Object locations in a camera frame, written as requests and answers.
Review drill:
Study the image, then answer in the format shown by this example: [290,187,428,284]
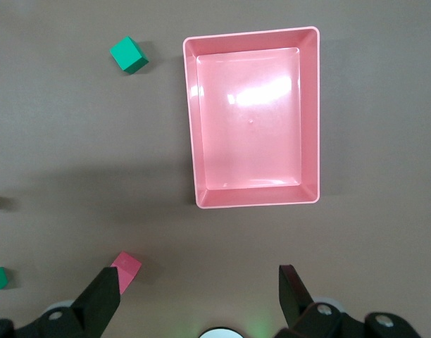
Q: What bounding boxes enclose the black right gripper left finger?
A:
[0,265,123,338]

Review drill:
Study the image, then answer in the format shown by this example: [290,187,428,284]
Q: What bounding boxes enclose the pink plastic tray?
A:
[182,25,321,211]

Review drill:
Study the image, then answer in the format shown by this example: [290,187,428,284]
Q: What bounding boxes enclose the brown table cover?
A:
[0,0,431,338]

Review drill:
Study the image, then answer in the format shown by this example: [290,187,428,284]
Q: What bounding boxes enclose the pink foam cube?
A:
[109,251,143,296]

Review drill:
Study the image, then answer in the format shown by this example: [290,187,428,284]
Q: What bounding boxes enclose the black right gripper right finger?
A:
[273,265,420,338]

